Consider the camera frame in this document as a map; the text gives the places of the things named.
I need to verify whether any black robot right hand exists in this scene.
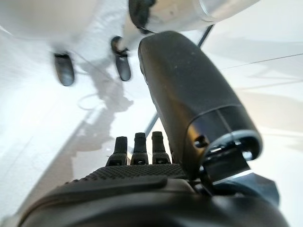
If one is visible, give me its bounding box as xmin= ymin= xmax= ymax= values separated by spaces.
xmin=18 ymin=30 xmax=291 ymax=227

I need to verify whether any black robot left foot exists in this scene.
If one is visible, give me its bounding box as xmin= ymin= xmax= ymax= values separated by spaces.
xmin=110 ymin=35 xmax=132 ymax=82

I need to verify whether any black robot foot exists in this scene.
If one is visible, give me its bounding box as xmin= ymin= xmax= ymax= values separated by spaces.
xmin=110 ymin=35 xmax=132 ymax=82
xmin=53 ymin=52 xmax=75 ymax=87

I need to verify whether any grey robot body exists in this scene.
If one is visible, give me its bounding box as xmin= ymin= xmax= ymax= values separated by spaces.
xmin=0 ymin=0 xmax=261 ymax=57

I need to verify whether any black robot right foot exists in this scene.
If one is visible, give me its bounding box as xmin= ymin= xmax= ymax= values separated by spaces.
xmin=53 ymin=52 xmax=75 ymax=87

